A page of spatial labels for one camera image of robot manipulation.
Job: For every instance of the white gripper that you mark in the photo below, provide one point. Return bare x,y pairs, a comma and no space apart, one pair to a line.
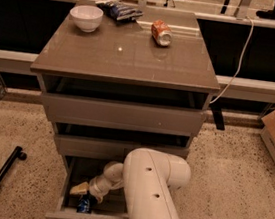
95,186

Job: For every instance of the blue pepsi can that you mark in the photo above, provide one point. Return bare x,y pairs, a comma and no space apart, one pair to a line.
84,205

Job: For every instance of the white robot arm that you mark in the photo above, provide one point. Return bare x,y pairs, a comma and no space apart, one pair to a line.
147,176

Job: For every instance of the grey bottom drawer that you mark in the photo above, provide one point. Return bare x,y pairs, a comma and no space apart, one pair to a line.
80,170

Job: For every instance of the grey drawer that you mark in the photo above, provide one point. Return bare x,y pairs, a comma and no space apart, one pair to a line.
80,170
115,144
126,107

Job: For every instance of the grey middle drawer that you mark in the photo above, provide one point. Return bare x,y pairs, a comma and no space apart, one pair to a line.
115,144

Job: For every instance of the grey top drawer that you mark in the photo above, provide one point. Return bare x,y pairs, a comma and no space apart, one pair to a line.
126,107

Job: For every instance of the grey drawer cabinet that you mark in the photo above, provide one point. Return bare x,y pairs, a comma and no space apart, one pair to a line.
128,54

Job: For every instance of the orange soda can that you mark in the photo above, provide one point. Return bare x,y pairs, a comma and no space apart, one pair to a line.
161,33

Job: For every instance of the black table leg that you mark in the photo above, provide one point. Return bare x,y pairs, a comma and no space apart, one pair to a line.
217,116

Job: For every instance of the white ceramic bowl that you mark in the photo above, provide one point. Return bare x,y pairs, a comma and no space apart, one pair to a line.
87,18

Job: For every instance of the blue chip bag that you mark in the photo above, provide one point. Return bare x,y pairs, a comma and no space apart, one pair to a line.
119,11

